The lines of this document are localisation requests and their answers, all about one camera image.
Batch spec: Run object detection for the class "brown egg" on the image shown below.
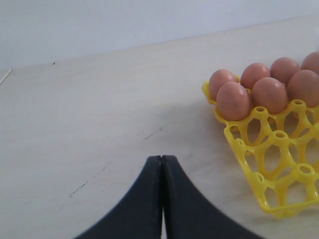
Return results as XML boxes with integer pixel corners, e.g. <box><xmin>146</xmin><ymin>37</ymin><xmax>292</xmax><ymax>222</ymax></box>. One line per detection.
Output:
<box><xmin>216</xmin><ymin>82</ymin><xmax>251</xmax><ymax>121</ymax></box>
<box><xmin>252</xmin><ymin>77</ymin><xmax>288</xmax><ymax>114</ymax></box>
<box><xmin>287</xmin><ymin>70</ymin><xmax>319</xmax><ymax>108</ymax></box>

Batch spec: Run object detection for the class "yellow plastic egg tray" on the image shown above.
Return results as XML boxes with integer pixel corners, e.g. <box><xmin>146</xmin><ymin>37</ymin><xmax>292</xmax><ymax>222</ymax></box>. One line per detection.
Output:
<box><xmin>201</xmin><ymin>80</ymin><xmax>319</xmax><ymax>219</ymax></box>

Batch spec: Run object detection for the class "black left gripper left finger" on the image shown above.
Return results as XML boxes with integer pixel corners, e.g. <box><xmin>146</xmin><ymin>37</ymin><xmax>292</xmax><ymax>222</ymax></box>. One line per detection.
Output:
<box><xmin>77</xmin><ymin>156</ymin><xmax>162</xmax><ymax>239</ymax></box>

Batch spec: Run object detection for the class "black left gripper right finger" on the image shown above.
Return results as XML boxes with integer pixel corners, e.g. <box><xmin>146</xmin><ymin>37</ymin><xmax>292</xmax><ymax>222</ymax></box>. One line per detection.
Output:
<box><xmin>161</xmin><ymin>155</ymin><xmax>259</xmax><ymax>239</ymax></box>

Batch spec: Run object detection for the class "brown egg placed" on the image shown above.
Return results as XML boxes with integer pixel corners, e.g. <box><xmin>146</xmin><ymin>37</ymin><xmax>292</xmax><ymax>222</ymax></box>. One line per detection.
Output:
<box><xmin>208</xmin><ymin>69</ymin><xmax>237</xmax><ymax>100</ymax></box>
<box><xmin>240</xmin><ymin>62</ymin><xmax>271</xmax><ymax>89</ymax></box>
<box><xmin>270</xmin><ymin>57</ymin><xmax>301</xmax><ymax>84</ymax></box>

